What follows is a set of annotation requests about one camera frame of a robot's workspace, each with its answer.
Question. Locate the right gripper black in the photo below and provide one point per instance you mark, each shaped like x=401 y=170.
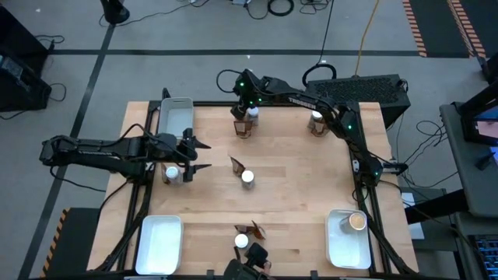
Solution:
x=249 y=87

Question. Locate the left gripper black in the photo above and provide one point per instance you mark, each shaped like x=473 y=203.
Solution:
x=187 y=151

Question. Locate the bagel sesame seasoning glass jar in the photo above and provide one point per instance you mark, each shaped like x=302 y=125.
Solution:
x=247 y=177
x=241 y=241
x=172 y=173
x=253 y=113
x=316 y=115

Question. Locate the tan-lidded glass spice jar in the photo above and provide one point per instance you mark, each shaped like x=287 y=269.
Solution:
x=357 y=221

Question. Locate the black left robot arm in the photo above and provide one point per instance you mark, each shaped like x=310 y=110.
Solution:
x=97 y=151

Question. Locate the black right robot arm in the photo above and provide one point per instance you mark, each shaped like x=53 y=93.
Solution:
x=311 y=102

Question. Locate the white plastic bin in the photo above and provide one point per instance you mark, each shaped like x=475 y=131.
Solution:
x=346 y=249
x=177 y=116
x=159 y=245

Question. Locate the black computer case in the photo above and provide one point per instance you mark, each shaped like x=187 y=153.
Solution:
x=358 y=91

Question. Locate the black mat orange hazard stripes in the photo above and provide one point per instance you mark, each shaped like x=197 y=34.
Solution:
x=435 y=27
x=78 y=241

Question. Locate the black stand base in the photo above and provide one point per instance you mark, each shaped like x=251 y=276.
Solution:
x=114 y=11

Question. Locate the black equipment case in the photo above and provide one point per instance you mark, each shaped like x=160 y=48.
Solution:
x=19 y=89

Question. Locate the black desk beam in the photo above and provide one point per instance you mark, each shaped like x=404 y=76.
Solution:
x=435 y=206

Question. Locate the black cabinet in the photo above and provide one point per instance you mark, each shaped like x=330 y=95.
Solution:
x=15 y=35

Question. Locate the grey desk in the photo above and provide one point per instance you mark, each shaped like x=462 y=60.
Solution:
x=467 y=175

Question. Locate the black computer monitor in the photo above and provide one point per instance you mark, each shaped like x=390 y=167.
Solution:
x=484 y=128

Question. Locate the small black desk device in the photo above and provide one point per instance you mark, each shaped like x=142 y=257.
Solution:
x=485 y=161

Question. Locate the black stand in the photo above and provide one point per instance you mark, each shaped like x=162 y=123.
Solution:
x=491 y=66

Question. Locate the backlit black keyboard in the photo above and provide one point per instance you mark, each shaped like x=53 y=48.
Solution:
x=486 y=253

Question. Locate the black aluminium table frame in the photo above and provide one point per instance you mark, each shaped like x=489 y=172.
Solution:
x=210 y=103

